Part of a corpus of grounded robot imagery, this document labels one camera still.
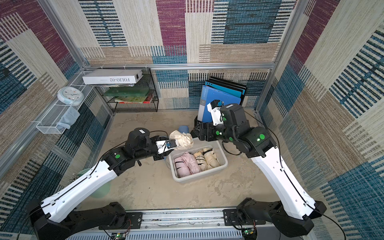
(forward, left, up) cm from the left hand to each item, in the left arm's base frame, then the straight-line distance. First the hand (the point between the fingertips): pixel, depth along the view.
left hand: (171, 140), depth 72 cm
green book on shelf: (+42, +33, -3) cm, 54 cm away
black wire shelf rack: (+40, +24, -6) cm, 47 cm away
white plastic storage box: (-4, -2, -23) cm, 24 cm away
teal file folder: (+32, -33, +4) cm, 46 cm away
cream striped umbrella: (0, -15, -23) cm, 27 cm away
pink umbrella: (-1, -9, -21) cm, 23 cm away
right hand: (-2, -13, +11) cm, 18 cm away
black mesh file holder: (+29, -15, -23) cm, 40 cm away
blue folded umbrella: (+26, -4, -23) cm, 35 cm away
